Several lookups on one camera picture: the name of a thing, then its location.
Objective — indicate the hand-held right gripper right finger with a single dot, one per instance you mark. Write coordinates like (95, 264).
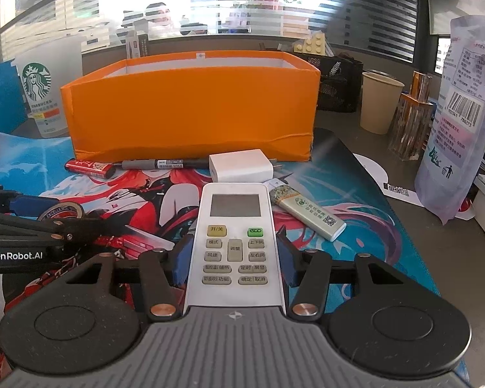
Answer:
(287, 262)

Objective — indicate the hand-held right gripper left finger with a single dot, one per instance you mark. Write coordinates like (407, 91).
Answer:
(182, 262)

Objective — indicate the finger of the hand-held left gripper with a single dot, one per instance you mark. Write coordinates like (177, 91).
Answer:
(32, 204)
(89, 230)

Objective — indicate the white lighter green label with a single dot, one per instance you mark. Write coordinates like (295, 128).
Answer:
(311, 210)

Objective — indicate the white remote control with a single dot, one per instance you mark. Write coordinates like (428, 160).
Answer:
(234, 218)

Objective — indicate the black pen grey grip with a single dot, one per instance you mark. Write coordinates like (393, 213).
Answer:
(165, 164)

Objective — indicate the white charger plug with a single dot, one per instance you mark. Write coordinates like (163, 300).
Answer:
(238, 165)

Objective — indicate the orange cardboard box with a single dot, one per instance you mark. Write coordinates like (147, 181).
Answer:
(186, 109)

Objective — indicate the red lighter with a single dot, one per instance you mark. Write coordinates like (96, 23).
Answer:
(89, 166)

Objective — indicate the printed desk mat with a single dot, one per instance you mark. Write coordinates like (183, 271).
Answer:
(367, 210)

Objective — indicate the blue paper bag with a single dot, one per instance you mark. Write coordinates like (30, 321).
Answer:
(0, 101)

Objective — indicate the translucent plastic cup green logo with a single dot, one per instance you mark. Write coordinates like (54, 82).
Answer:
(36, 85)

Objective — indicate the white paper card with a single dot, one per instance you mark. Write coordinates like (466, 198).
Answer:
(374, 167)

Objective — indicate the black mesh desk organizer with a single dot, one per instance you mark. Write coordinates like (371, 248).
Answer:
(339, 89)

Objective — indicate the perfume bottle gold cap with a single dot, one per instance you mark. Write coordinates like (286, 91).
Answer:
(412, 129)

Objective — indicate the beige paper cup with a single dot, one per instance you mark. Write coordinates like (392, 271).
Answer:
(380, 105)

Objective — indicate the small white black carton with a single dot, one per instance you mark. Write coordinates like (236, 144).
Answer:
(137, 46)

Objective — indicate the white pink snack pouch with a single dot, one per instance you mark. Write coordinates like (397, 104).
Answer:
(452, 161)

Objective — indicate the yellow pill blister pack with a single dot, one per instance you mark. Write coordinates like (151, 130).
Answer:
(309, 44)

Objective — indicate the striped glass desk partition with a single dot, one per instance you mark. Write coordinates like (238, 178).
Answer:
(367, 8)

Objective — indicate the grey partition panel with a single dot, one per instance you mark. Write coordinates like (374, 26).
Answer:
(444, 12)

